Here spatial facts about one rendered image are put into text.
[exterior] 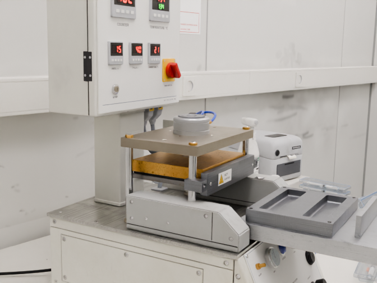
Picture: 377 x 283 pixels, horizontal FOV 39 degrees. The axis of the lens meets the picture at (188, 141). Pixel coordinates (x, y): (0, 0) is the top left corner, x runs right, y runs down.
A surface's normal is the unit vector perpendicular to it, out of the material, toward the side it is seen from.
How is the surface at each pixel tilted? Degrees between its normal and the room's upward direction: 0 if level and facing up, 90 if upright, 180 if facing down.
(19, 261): 0
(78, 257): 90
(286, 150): 87
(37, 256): 0
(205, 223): 90
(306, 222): 90
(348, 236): 0
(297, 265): 65
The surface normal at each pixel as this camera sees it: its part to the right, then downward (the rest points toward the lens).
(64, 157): 0.76, 0.12
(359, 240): 0.02, -0.99
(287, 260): 0.79, -0.32
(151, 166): -0.50, 0.14
